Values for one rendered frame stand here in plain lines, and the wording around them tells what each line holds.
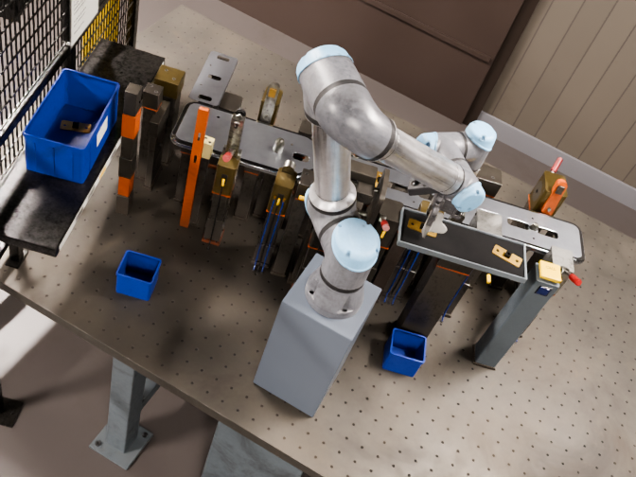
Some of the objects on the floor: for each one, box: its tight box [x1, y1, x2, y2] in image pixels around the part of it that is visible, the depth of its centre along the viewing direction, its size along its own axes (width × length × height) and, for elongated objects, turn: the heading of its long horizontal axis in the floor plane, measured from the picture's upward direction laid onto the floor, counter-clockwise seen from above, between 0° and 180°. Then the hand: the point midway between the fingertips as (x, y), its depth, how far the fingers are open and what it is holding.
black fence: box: [0, 0, 139, 428], centre depth 225 cm, size 14×197×155 cm, turn 158°
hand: (424, 223), depth 202 cm, fingers open, 7 cm apart
